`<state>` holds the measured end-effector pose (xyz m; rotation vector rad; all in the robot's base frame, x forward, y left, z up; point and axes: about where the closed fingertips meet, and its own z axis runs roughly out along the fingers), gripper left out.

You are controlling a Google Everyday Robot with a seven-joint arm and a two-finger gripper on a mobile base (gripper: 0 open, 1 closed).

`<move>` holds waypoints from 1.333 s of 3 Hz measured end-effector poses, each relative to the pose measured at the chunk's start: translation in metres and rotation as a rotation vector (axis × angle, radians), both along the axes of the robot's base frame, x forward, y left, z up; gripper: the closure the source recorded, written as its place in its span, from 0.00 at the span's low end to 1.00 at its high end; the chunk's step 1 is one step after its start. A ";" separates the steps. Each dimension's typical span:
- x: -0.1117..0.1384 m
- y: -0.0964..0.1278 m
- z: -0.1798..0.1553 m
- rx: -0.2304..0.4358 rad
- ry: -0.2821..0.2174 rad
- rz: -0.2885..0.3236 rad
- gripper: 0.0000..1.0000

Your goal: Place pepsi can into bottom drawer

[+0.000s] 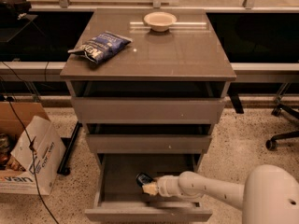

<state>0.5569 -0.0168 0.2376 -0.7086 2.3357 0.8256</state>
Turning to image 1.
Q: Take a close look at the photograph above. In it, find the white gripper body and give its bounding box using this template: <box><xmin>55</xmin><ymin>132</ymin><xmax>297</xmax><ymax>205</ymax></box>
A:
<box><xmin>157</xmin><ymin>175</ymin><xmax>180</xmax><ymax>197</ymax></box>

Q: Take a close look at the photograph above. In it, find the blue pepsi can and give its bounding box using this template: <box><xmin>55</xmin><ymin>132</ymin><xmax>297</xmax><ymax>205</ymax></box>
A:
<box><xmin>135</xmin><ymin>173</ymin><xmax>153</xmax><ymax>187</ymax></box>

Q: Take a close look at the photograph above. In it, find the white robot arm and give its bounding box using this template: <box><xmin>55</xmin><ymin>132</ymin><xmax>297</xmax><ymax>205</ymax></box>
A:
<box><xmin>136</xmin><ymin>165</ymin><xmax>299</xmax><ymax>224</ymax></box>

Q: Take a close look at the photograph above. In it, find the grey bottom drawer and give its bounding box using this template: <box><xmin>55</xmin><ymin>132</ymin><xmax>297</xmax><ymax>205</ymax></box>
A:
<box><xmin>85</xmin><ymin>154</ymin><xmax>212</xmax><ymax>222</ymax></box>

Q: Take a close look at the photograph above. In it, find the grey drawer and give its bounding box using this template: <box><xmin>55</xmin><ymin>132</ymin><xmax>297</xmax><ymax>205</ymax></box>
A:
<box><xmin>86</xmin><ymin>124</ymin><xmax>212</xmax><ymax>154</ymax></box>
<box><xmin>85</xmin><ymin>154</ymin><xmax>212</xmax><ymax>222</ymax></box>
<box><xmin>71</xmin><ymin>81</ymin><xmax>224</xmax><ymax>124</ymax></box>

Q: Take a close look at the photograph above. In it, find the grey middle drawer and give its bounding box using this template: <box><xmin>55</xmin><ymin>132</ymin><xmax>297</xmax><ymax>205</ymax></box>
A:
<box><xmin>86</xmin><ymin>124</ymin><xmax>212</xmax><ymax>154</ymax></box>

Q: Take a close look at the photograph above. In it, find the grey drawer cabinet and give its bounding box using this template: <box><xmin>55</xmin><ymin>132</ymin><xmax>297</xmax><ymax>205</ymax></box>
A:
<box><xmin>59</xmin><ymin>8</ymin><xmax>237</xmax><ymax>156</ymax></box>

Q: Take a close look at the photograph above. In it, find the grey top drawer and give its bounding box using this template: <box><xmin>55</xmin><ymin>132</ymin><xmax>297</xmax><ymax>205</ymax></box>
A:
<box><xmin>71</xmin><ymin>81</ymin><xmax>224</xmax><ymax>124</ymax></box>

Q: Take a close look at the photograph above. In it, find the black table leg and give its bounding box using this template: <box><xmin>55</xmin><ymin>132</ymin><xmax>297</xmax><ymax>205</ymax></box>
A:
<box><xmin>57</xmin><ymin>122</ymin><xmax>82</xmax><ymax>175</ymax></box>

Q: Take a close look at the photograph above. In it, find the black office chair base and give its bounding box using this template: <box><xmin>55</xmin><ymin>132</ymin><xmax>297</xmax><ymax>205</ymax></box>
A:
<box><xmin>265</xmin><ymin>102</ymin><xmax>299</xmax><ymax>151</ymax></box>

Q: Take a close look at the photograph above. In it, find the cardboard box with white flap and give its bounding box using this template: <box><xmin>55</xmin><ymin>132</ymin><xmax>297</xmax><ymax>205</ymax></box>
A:
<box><xmin>0</xmin><ymin>102</ymin><xmax>65</xmax><ymax>195</ymax></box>

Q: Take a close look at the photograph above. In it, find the blue chip bag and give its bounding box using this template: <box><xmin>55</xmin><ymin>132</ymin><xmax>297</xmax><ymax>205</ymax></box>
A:
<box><xmin>68</xmin><ymin>31</ymin><xmax>132</xmax><ymax>64</ymax></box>

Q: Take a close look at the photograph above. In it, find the white paper bowl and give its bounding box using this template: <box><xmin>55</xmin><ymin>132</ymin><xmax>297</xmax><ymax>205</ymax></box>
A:
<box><xmin>144</xmin><ymin>12</ymin><xmax>177</xmax><ymax>32</ymax></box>

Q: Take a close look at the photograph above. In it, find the black bag on desk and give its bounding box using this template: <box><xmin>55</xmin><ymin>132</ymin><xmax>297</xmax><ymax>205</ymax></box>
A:
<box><xmin>0</xmin><ymin>0</ymin><xmax>32</xmax><ymax>21</ymax></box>

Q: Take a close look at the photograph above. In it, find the black cable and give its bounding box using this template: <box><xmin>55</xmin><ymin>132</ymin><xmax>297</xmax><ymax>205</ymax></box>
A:
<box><xmin>0</xmin><ymin>61</ymin><xmax>60</xmax><ymax>224</ymax></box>

